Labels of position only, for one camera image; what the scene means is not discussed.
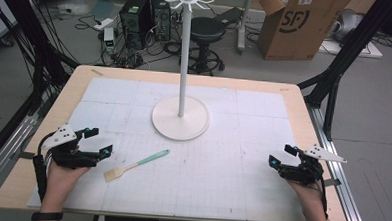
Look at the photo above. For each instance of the white hook stand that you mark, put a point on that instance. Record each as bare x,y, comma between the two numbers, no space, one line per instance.
184,73

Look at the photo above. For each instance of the large black computer tower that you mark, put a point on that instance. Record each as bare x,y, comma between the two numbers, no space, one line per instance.
136,19

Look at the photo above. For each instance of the aluminium rail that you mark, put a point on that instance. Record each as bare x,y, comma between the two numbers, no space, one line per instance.
5,155
339,173

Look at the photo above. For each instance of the slim black computer tower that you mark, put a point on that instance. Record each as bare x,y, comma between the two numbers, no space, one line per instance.
162,20

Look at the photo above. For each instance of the white grid mat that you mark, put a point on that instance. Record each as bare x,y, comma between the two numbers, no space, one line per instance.
214,178

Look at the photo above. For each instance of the white pole stand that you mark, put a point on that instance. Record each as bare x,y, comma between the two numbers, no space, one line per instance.
244,22

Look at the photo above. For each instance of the person's left hand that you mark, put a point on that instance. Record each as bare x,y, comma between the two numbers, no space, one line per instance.
60,181

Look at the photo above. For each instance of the white flat board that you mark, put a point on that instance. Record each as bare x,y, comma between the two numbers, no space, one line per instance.
353,50

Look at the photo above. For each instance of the white device with green display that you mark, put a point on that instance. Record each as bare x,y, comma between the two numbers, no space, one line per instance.
109,38

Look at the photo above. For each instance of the grey white appliance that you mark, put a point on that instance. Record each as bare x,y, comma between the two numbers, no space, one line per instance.
348,25

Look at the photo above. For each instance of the white power strip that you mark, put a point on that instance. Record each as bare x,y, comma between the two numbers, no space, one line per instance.
103,23

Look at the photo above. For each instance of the black metal frame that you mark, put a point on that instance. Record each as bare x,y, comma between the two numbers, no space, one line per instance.
36,50
346,53

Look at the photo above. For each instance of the black round stool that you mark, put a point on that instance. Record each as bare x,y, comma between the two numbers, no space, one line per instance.
207,29

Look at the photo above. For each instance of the black flat case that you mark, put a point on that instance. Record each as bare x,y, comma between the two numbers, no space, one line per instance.
228,16

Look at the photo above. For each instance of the person's right hand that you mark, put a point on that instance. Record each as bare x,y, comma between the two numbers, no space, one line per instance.
308,194

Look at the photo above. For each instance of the black wristband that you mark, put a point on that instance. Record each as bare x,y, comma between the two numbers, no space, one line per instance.
47,216

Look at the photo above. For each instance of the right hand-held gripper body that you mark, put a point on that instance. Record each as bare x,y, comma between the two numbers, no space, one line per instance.
322,153

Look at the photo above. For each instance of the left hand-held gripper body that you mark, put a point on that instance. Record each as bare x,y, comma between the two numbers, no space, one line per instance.
60,137

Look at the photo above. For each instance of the brown cardboard box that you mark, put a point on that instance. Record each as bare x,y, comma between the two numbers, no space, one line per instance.
297,31

